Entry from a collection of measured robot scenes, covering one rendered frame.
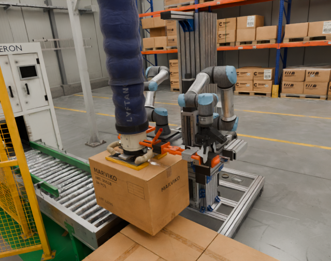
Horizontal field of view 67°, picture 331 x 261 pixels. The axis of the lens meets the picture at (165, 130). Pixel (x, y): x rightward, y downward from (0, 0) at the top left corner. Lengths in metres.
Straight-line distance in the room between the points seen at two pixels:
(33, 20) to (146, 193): 10.56
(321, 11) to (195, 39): 7.78
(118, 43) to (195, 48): 0.81
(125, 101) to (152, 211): 0.69
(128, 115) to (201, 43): 0.88
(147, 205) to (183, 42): 1.33
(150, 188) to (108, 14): 1.02
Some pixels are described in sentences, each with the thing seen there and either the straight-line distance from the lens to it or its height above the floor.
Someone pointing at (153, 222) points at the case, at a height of 0.77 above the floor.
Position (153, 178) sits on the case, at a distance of 1.52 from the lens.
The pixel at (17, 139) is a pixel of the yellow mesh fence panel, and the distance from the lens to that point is 2.29.
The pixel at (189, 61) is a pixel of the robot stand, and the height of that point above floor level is 1.66.
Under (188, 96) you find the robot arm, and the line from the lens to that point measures 1.42.
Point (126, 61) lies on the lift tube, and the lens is 1.54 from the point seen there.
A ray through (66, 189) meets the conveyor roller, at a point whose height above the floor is 0.53.
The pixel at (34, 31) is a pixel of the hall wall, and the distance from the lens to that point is 11.60.
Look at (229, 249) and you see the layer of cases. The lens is 1.83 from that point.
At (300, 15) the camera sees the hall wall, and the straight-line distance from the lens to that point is 9.77.
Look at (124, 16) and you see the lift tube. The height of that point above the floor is 1.97.
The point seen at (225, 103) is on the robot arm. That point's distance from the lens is 1.83.
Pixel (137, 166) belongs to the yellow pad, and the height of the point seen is 1.09.
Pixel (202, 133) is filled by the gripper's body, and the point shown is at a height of 1.35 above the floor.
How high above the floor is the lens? 1.81
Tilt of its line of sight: 19 degrees down
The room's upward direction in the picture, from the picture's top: 4 degrees counter-clockwise
